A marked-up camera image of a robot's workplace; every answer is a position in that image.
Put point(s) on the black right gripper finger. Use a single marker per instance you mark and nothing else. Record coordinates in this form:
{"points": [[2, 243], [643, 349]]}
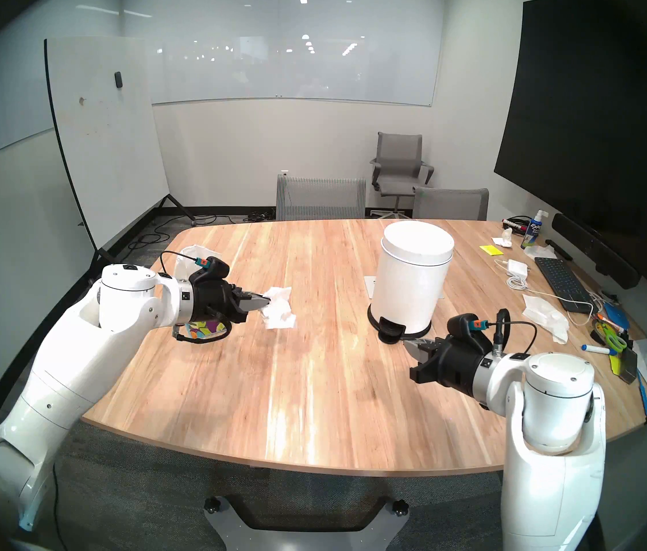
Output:
{"points": [[424, 375], [421, 348]]}

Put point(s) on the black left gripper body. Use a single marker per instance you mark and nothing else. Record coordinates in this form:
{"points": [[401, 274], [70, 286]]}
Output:
{"points": [[214, 300]]}

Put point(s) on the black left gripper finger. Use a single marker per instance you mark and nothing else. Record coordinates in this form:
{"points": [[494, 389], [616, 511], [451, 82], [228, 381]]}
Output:
{"points": [[255, 304], [251, 294]]}

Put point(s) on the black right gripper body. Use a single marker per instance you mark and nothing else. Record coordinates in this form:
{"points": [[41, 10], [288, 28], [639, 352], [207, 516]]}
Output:
{"points": [[458, 363]]}

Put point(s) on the white pedal trash bin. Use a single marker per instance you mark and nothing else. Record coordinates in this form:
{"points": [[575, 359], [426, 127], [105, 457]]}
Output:
{"points": [[412, 274]]}

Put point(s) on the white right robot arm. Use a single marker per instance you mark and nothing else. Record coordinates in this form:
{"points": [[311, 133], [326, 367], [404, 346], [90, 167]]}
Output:
{"points": [[553, 441]]}

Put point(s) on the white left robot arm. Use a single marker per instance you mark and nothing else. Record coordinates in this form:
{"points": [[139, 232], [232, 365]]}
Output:
{"points": [[70, 372]]}

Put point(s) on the white tissue in box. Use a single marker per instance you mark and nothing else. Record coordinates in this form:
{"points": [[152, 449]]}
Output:
{"points": [[197, 254]]}

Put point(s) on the large crumpled white tissue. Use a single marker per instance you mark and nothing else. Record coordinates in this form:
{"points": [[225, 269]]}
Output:
{"points": [[544, 317]]}

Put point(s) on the small crumpled white tissue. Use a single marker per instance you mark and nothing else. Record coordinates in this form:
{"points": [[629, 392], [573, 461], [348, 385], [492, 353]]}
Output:
{"points": [[502, 240]]}

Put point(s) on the flat white tissue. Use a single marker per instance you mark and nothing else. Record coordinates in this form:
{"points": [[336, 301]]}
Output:
{"points": [[539, 252]]}

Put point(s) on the white power adapter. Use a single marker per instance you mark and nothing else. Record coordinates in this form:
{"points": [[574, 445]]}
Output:
{"points": [[517, 267]]}

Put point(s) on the yellow sticky note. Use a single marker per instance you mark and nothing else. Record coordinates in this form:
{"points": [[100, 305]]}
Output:
{"points": [[491, 249]]}

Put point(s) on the grey mesh back chair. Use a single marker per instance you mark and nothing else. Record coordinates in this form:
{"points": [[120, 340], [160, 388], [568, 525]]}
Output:
{"points": [[320, 197]]}

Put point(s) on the black keyboard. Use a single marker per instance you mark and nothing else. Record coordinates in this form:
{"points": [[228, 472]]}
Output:
{"points": [[564, 283]]}

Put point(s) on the blue whiteboard marker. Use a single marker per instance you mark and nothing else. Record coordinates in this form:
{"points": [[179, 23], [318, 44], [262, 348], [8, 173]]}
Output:
{"points": [[599, 349]]}

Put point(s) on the grey fabric back chair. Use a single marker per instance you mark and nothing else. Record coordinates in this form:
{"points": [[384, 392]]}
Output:
{"points": [[449, 204]]}

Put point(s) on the red and black marker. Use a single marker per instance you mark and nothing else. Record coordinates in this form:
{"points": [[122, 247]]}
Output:
{"points": [[516, 224]]}

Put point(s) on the whiteboard cleaner spray bottle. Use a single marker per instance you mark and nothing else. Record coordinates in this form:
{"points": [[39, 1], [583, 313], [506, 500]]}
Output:
{"points": [[533, 231]]}

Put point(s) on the dark grey block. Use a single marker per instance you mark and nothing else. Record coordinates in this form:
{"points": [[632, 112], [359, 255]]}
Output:
{"points": [[628, 365]]}

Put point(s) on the black video bar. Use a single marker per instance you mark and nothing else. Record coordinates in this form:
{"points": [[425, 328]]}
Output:
{"points": [[593, 248]]}

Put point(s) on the blue pen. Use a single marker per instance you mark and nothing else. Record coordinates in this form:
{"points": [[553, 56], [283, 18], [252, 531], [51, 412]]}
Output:
{"points": [[644, 395]]}

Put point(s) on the grey office chair with armrests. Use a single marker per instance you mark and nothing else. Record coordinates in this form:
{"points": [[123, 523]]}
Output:
{"points": [[398, 159]]}

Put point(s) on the mobile whiteboard on stand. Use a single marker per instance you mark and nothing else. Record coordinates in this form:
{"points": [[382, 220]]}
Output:
{"points": [[105, 125]]}

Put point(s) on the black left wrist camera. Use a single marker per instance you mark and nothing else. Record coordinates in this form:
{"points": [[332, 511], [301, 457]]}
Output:
{"points": [[211, 267]]}

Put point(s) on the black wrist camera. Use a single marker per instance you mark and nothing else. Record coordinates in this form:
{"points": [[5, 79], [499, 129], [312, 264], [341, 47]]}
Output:
{"points": [[211, 267], [467, 326]]}

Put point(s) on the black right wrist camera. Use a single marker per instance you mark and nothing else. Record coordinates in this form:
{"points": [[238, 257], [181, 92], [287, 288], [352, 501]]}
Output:
{"points": [[467, 326]]}

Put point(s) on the wide glass wall whiteboard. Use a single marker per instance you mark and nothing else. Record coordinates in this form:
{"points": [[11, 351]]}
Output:
{"points": [[300, 39]]}

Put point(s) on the large black wall screen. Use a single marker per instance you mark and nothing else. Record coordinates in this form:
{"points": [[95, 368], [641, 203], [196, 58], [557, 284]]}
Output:
{"points": [[593, 113]]}

